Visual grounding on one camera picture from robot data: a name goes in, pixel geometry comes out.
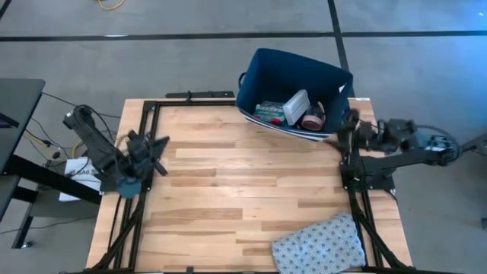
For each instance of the white box with teal label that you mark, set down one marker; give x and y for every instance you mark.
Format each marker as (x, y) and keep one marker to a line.
(296, 108)

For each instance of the black desk leg frame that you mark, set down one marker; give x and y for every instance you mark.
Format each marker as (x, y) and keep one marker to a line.
(49, 179)

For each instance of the black desk top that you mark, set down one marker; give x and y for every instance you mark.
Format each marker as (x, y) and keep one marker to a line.
(19, 106)

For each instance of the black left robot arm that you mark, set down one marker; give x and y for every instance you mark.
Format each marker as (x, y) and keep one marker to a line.
(95, 148)

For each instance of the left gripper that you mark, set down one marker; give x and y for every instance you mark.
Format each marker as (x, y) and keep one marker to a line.
(139, 154)

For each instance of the navy white striped fabric basket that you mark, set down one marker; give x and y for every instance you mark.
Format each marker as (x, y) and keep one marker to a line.
(274, 72)

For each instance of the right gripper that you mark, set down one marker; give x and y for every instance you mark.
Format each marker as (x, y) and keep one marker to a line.
(366, 133)

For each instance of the pink tape roll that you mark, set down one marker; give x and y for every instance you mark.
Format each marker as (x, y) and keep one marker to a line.
(312, 121)

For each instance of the white printed box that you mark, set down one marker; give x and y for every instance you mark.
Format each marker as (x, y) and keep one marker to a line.
(74, 190)

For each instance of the black aluminium table frame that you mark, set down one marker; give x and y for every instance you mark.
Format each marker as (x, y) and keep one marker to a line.
(190, 103)

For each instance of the blue cap on arm base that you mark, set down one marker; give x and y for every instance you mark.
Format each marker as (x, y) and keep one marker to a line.
(129, 189)

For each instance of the black stand leg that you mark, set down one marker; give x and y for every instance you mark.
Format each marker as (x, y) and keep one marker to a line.
(477, 144)

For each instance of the grey patterned fabric pouch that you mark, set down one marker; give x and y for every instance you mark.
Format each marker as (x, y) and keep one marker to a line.
(319, 245)

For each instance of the green box with red lid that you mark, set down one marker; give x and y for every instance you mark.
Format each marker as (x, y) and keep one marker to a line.
(268, 113)

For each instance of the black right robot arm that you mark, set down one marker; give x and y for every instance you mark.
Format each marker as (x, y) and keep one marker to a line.
(399, 160)

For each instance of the black bar bracket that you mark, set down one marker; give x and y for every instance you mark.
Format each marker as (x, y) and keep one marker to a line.
(205, 94)

